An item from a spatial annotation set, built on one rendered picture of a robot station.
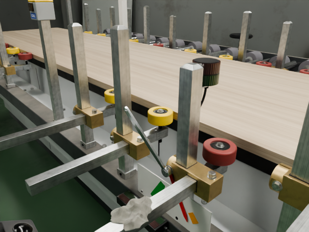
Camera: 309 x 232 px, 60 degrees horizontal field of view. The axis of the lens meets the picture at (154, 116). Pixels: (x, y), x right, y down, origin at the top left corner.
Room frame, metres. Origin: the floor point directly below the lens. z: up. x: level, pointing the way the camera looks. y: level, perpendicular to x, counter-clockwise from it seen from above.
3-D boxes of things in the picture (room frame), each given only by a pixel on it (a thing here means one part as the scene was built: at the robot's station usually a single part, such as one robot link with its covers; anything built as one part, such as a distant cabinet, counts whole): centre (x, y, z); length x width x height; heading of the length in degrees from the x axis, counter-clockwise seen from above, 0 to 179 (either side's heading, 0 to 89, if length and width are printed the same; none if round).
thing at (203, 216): (0.55, -0.04, 0.75); 0.26 x 0.01 x 0.10; 42
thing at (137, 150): (0.71, 0.08, 0.83); 0.14 x 0.06 x 0.05; 42
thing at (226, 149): (0.56, -0.16, 0.85); 0.08 x 0.08 x 0.11
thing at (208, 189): (0.52, -0.09, 0.84); 0.14 x 0.06 x 0.05; 42
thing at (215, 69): (0.57, -0.11, 1.10); 0.06 x 0.06 x 0.02
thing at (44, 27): (1.11, 0.43, 0.92); 0.05 x 0.05 x 0.45; 42
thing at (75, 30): (0.91, 0.26, 0.91); 0.04 x 0.04 x 0.48; 42
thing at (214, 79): (0.57, -0.11, 1.07); 0.06 x 0.06 x 0.02
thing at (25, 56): (1.70, 0.82, 0.85); 0.08 x 0.08 x 0.11
